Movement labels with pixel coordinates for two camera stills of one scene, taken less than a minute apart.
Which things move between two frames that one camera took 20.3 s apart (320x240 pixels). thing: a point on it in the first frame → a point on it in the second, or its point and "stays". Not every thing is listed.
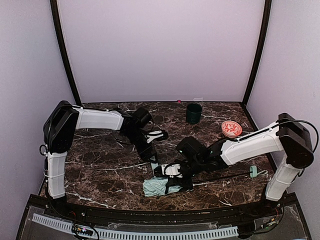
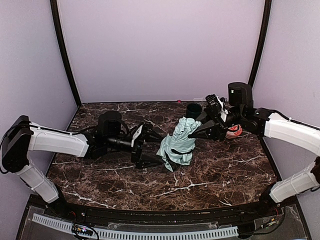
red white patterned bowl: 231,129 stays
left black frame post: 56,20 stays
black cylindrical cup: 193,113 stays
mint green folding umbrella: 155,186 → 178,146
